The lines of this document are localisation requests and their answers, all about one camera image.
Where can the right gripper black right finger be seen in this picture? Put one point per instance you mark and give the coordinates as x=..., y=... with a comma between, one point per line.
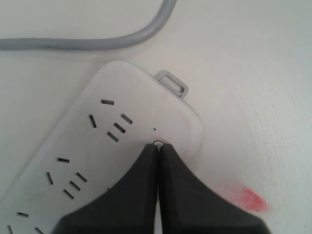
x=188, y=206

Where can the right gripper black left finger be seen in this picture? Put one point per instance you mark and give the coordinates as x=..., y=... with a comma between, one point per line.
x=129, y=207

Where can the white power strip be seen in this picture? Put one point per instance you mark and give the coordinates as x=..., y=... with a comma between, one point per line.
x=121, y=109

